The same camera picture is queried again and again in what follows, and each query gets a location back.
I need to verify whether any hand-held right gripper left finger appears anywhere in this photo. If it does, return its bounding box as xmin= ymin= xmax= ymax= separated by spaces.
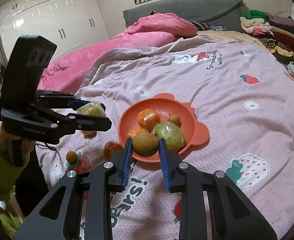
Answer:
xmin=14 ymin=137 xmax=133 ymax=240

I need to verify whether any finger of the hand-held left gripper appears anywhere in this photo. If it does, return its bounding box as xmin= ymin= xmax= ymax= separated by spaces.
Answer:
xmin=35 ymin=90 xmax=106 ymax=111
xmin=50 ymin=113 xmax=112 ymax=137

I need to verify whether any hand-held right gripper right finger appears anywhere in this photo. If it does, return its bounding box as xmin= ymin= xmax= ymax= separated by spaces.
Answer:
xmin=158 ymin=137 xmax=278 ymax=240

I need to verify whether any plastic-wrapped orange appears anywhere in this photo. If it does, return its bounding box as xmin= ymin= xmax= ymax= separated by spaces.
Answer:
xmin=127 ymin=127 xmax=150 ymax=140
xmin=138 ymin=109 xmax=161 ymax=132
xmin=81 ymin=130 xmax=97 ymax=139
xmin=103 ymin=141 xmax=123 ymax=160

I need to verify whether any plastic-wrapped green fruit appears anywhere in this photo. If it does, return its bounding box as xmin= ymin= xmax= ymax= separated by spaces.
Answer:
xmin=77 ymin=102 xmax=107 ymax=117
xmin=151 ymin=121 xmax=186 ymax=153

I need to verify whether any small brown round fruit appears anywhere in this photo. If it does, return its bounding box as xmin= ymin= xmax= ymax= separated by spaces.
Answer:
xmin=66 ymin=151 xmax=78 ymax=163
xmin=167 ymin=114 xmax=182 ymax=128
xmin=132 ymin=132 xmax=160 ymax=157

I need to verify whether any orange plastic plate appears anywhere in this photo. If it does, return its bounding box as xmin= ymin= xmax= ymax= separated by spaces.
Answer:
xmin=118 ymin=92 xmax=210 ymax=161

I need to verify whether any person's left hand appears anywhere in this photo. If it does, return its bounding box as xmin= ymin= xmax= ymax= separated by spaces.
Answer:
xmin=22 ymin=139 xmax=36 ymax=157

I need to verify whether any white wardrobe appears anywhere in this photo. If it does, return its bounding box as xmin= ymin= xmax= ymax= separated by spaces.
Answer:
xmin=0 ymin=0 xmax=111 ymax=64

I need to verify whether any purple printed blanket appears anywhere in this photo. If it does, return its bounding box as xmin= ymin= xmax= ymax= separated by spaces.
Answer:
xmin=35 ymin=34 xmax=294 ymax=240

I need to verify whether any pink quilt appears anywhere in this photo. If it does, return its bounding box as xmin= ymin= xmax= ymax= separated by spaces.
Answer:
xmin=38 ymin=12 xmax=199 ymax=98

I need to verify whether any beige bed sheet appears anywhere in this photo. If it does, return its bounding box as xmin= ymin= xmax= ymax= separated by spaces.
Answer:
xmin=197 ymin=29 xmax=254 ymax=43

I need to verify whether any striped dark cloth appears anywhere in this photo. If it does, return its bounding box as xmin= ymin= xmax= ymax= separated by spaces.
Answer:
xmin=187 ymin=20 xmax=211 ymax=32

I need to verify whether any stack of folded clothes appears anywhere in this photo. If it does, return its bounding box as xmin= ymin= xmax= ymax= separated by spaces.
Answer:
xmin=239 ymin=9 xmax=294 ymax=65

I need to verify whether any black wrist strap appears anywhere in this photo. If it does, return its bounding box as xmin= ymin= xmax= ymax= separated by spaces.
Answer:
xmin=36 ymin=142 xmax=57 ymax=152

